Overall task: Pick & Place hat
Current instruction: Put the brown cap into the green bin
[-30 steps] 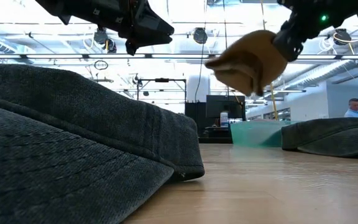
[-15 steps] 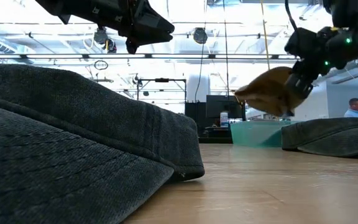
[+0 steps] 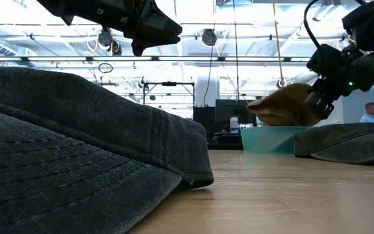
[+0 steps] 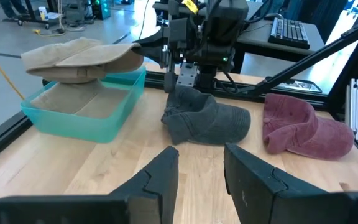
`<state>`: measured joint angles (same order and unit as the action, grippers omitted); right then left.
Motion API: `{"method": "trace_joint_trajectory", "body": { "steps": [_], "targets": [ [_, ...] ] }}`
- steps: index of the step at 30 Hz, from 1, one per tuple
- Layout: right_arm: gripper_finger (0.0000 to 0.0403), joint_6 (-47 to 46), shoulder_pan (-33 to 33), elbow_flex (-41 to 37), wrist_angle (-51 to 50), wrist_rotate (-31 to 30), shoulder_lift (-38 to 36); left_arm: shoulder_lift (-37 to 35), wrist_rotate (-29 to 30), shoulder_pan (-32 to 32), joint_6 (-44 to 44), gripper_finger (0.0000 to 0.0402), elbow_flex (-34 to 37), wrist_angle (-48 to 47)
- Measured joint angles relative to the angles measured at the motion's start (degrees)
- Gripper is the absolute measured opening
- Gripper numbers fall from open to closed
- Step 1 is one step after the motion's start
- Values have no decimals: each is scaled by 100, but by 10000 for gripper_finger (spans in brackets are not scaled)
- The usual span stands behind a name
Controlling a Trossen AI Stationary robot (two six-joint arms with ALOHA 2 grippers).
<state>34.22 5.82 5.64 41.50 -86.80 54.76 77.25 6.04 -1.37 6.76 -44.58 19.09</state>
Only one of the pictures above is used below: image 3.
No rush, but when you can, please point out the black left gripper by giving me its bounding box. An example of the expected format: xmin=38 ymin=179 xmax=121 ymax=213
xmin=95 ymin=0 xmax=184 ymax=57

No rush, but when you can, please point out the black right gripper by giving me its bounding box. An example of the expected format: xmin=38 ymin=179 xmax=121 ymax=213
xmin=303 ymin=44 xmax=354 ymax=121

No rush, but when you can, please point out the tan baseball cap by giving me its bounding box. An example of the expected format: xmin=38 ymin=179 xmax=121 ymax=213
xmin=245 ymin=82 xmax=321 ymax=128

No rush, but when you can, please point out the maroon baseball cap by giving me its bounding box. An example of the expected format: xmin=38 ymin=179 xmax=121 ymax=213
xmin=293 ymin=122 xmax=374 ymax=167

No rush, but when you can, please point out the dark grey baseball cap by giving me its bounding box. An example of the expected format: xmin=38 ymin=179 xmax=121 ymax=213
xmin=0 ymin=66 xmax=214 ymax=234

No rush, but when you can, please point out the long ceiling light strip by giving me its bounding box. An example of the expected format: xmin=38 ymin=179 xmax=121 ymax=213
xmin=0 ymin=55 xmax=312 ymax=63
xmin=115 ymin=92 xmax=259 ymax=98

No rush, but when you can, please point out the person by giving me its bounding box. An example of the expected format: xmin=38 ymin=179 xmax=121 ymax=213
xmin=359 ymin=101 xmax=374 ymax=125

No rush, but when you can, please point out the teal translucent plastic bin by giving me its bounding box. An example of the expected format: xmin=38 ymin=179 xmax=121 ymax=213
xmin=240 ymin=125 xmax=308 ymax=155

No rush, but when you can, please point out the white building column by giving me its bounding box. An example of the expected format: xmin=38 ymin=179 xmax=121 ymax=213
xmin=195 ymin=75 xmax=221 ymax=108

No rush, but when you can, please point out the white bottle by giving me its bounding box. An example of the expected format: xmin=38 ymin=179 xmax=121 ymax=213
xmin=229 ymin=116 xmax=240 ymax=134

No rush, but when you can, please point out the black monitor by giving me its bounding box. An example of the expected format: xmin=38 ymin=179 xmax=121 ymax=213
xmin=215 ymin=99 xmax=257 ymax=124

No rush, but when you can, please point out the black box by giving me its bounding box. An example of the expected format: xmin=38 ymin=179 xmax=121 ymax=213
xmin=193 ymin=106 xmax=216 ymax=131

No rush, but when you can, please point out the black ceiling cord reel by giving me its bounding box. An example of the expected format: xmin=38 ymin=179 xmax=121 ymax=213
xmin=97 ymin=28 xmax=123 ymax=57
xmin=201 ymin=28 xmax=218 ymax=47

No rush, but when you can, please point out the black gantry frame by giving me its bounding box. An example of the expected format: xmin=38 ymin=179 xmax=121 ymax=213
xmin=142 ymin=81 xmax=195 ymax=109

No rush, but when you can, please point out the black hanging cable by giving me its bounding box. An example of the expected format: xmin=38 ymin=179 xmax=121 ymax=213
xmin=232 ymin=0 xmax=241 ymax=102
xmin=203 ymin=0 xmax=217 ymax=108

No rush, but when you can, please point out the black cable loop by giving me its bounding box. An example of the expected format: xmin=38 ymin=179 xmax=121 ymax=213
xmin=97 ymin=62 xmax=114 ymax=75

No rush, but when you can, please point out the yellow hanging cable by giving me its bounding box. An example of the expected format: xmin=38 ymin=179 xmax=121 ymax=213
xmin=271 ymin=0 xmax=288 ymax=88

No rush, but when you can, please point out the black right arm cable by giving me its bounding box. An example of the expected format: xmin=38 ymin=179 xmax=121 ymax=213
xmin=303 ymin=0 xmax=325 ymax=50

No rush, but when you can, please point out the black aluminium table frame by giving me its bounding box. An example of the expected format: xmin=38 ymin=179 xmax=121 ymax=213
xmin=206 ymin=142 xmax=244 ymax=151

